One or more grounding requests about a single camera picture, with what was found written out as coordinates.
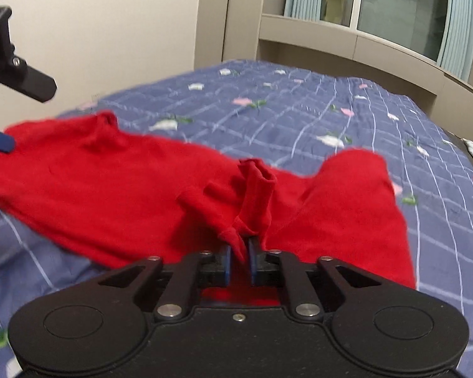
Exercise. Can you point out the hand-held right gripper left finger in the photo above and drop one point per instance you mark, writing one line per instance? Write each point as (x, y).
(226, 264)

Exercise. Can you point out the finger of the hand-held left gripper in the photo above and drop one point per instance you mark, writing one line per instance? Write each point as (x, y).
(31, 80)
(0, 139)

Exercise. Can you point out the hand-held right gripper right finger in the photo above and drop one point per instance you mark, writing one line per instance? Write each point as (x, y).
(253, 262)

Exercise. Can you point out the red pants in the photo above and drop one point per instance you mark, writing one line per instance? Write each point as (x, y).
(102, 189)

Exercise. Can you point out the blue checked floral quilt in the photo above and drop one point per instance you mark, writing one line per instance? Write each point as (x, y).
(291, 106)

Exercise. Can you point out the dark bed mattress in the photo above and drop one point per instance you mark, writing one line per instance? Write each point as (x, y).
(463, 149)

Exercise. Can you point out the beige window ledge cabinet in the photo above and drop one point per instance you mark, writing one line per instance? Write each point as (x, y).
(378, 55)

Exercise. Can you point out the window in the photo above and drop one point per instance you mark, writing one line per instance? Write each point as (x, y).
(394, 8)

